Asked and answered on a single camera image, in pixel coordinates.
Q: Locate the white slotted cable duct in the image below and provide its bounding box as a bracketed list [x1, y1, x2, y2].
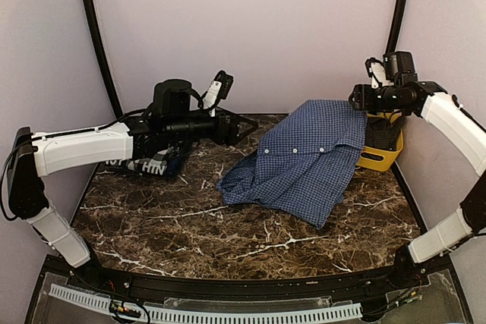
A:
[49, 284, 363, 323]

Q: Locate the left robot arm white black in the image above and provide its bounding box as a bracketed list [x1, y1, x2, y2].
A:
[1, 71, 258, 291]

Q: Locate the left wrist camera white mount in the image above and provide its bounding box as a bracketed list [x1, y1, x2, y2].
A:
[202, 70, 234, 118]

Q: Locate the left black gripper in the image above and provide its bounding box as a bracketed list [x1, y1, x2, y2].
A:
[166, 105, 259, 146]

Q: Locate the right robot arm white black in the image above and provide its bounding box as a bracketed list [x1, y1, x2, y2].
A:
[349, 52, 485, 289]

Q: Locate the yellow plastic basket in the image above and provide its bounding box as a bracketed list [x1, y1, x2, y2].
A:
[357, 112, 404, 172]

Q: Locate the black front rail frame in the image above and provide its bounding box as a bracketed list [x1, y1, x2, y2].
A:
[57, 263, 429, 303]

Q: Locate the black white plaid shirt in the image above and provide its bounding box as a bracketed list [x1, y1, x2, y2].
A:
[104, 142, 194, 177]

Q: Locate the dark grey shirt in basket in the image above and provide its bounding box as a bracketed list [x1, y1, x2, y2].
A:
[364, 113, 406, 151]

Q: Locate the right black corner post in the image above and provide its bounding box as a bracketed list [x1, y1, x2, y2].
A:
[381, 0, 414, 55]

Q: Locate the black corner post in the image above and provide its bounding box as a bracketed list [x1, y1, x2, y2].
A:
[381, 0, 414, 55]
[82, 0, 123, 118]

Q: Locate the blue checked long sleeve shirt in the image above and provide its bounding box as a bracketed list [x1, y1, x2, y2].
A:
[216, 99, 368, 229]

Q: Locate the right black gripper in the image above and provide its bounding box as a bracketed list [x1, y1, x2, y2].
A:
[349, 83, 407, 112]

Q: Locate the left black corner post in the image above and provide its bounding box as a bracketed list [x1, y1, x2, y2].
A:
[82, 0, 123, 118]

